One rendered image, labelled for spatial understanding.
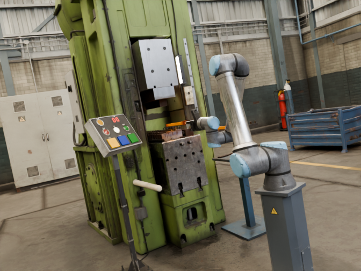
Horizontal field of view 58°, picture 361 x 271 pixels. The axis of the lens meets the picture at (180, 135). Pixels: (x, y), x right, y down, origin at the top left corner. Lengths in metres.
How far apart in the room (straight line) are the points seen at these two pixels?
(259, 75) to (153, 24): 8.07
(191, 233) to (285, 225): 1.11
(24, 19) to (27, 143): 3.10
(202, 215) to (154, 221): 0.42
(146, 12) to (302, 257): 2.24
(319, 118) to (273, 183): 4.30
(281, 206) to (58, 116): 6.58
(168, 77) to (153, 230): 1.33
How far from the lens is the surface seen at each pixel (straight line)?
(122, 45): 2.84
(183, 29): 3.16
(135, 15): 2.98
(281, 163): 1.94
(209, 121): 2.24
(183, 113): 3.02
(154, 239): 2.96
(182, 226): 2.83
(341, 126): 5.94
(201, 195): 2.88
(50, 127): 7.92
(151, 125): 3.21
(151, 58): 2.76
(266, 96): 10.91
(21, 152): 7.96
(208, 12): 10.50
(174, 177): 2.71
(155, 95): 2.71
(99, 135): 2.28
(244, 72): 2.06
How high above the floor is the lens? 1.15
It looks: 4 degrees down
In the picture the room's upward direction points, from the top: 10 degrees counter-clockwise
